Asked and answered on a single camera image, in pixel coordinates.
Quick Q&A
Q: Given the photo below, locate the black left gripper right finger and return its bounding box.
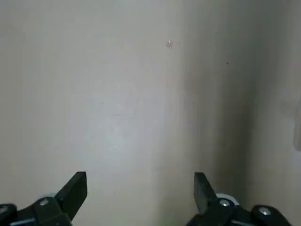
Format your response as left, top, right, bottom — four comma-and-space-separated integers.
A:
188, 172, 292, 226

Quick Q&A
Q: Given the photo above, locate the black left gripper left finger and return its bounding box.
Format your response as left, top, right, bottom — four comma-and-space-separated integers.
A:
0, 171, 88, 226

